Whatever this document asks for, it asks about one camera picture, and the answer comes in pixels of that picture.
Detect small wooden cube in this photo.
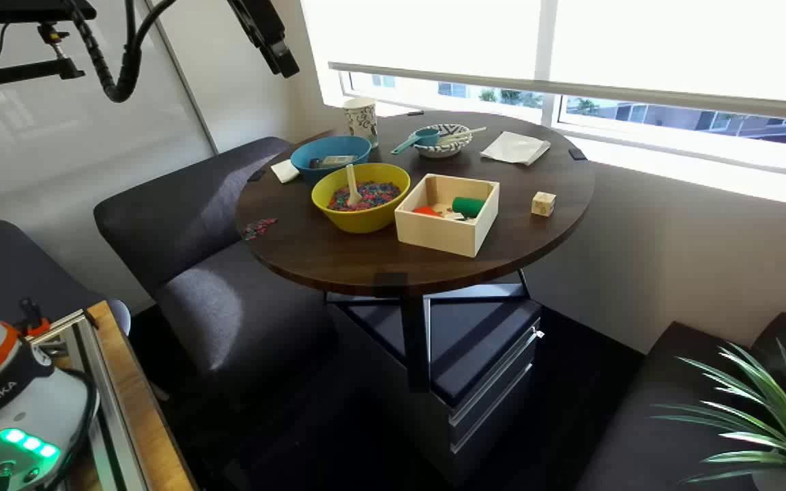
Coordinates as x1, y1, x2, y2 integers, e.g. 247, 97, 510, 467
531, 187, 561, 220

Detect wooden workbench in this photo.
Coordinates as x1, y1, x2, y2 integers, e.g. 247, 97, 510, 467
84, 299, 199, 491

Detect light wooden box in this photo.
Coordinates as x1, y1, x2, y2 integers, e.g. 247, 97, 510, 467
393, 171, 503, 261

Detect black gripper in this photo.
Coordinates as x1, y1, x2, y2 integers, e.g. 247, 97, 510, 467
225, 0, 303, 82

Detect flat white paper napkin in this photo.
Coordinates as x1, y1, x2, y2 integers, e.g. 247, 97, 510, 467
267, 157, 303, 187

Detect dark grey sofa chair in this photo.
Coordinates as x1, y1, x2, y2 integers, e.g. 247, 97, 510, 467
90, 132, 297, 293

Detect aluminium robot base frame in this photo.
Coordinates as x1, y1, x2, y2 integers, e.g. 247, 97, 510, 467
28, 308, 157, 491

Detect colourful candy in bowl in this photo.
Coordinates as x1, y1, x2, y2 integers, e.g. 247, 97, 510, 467
329, 179, 404, 212

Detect dark sofa seat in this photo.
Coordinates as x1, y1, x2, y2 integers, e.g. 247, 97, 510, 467
574, 310, 786, 491

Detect white window blind rail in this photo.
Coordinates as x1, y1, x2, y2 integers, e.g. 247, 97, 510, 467
329, 60, 786, 122

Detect folded white napkin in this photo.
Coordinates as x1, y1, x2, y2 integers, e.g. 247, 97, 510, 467
479, 127, 555, 169

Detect teal plastic scoop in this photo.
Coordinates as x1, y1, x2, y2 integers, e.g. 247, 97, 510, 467
389, 126, 445, 157

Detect cream spoon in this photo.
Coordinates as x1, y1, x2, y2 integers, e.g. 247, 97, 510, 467
345, 161, 365, 209

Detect thick black cable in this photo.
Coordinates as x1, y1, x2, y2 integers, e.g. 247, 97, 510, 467
69, 0, 180, 105

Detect green potted plant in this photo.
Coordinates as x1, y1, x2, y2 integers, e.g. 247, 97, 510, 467
653, 338, 786, 491

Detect printed paper cup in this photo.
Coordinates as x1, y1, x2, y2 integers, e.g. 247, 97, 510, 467
345, 96, 380, 142

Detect black table leg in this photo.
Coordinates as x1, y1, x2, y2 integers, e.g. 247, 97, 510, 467
400, 289, 434, 394

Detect green toy cylinder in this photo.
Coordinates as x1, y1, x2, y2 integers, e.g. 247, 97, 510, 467
451, 194, 490, 220

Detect blue bowl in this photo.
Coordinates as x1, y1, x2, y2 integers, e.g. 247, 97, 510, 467
289, 132, 380, 186

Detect blue grey round stool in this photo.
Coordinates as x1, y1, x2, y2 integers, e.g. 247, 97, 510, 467
108, 296, 135, 341

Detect dark grey ottoman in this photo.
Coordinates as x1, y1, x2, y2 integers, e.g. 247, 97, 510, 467
157, 240, 340, 378

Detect yellow bowl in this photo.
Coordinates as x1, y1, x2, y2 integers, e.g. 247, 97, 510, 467
310, 161, 415, 237

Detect small patterned bowl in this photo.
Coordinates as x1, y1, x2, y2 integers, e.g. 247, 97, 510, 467
411, 119, 475, 162

